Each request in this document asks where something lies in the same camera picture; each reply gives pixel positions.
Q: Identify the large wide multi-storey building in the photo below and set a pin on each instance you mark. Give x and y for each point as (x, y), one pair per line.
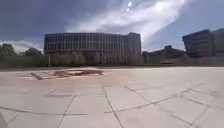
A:
(90, 46)

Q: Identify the row of small trees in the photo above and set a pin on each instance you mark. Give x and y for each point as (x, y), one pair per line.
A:
(80, 58)

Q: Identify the grey concrete slab pavement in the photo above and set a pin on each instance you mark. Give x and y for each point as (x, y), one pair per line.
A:
(133, 96)

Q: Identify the low dark building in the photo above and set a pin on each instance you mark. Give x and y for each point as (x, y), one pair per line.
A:
(166, 55)

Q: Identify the dark tall building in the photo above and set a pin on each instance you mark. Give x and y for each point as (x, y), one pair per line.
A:
(203, 43)

